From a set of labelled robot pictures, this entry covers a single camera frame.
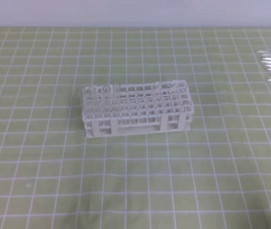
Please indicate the clear test tube far left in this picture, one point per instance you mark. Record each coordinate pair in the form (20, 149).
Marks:
(81, 93)

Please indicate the green checkered tablecloth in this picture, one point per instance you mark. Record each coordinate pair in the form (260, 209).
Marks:
(215, 176)

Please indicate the clear glass test tube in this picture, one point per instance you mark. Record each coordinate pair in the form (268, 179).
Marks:
(116, 100)

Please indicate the clear test tube slot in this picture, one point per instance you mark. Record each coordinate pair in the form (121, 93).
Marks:
(91, 96)
(106, 101)

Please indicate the white plastic test tube rack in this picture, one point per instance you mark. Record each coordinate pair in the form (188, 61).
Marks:
(141, 112)

